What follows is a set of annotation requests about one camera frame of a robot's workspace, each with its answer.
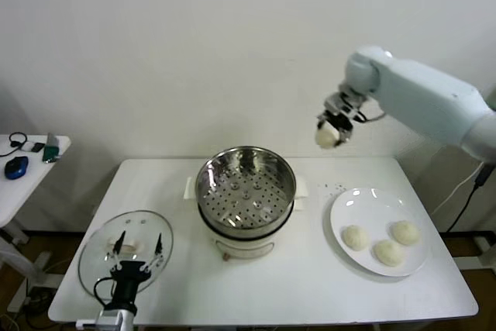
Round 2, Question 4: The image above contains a perforated steel steamer basket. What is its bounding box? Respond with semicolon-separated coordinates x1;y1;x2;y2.
195;147;298;242

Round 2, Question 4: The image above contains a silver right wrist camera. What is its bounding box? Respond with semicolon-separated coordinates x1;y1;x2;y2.
324;90;367;122

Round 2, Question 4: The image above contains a white steamed baozi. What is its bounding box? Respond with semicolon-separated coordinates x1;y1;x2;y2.
342;225;370;251
391;220;422;247
372;240;407;267
315;121;342;150

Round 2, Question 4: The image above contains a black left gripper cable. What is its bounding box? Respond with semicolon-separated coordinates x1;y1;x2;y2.
92;276;117;311

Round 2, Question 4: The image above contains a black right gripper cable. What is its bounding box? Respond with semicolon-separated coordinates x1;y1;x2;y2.
350;105;387;123

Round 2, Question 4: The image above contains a glass lid with beige handle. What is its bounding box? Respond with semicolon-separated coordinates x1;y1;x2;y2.
77;209;174;302

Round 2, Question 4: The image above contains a white wall cable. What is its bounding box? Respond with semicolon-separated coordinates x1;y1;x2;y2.
432;170;487;215

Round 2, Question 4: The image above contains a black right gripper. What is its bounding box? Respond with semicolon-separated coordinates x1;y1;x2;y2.
316;111;354;149

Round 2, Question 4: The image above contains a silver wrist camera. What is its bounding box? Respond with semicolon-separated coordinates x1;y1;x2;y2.
324;90;367;122
75;318;102;331

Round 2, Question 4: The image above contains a green flat tool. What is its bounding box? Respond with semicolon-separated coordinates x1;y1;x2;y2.
41;144;62;164

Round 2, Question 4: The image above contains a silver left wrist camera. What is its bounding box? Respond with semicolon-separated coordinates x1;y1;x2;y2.
75;318;102;331

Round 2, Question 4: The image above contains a blue computer mouse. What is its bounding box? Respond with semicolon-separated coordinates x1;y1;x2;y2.
4;155;30;181

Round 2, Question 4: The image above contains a white side table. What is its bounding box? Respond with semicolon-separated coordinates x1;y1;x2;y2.
0;134;72;247

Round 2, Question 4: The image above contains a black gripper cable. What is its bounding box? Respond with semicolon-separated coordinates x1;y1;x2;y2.
350;105;387;123
92;276;117;311

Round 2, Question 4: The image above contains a white round plate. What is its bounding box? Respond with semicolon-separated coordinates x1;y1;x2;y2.
329;187;429;278

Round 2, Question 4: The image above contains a thin black looped cable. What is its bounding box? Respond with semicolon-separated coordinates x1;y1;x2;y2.
0;133;29;158

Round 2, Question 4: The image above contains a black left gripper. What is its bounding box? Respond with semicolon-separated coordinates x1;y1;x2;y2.
104;229;164;312

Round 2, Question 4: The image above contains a white electric cooker base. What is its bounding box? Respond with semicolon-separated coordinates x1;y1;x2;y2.
181;175;310;262

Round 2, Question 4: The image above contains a black cable with adapter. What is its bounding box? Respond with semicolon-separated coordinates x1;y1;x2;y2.
445;160;496;233

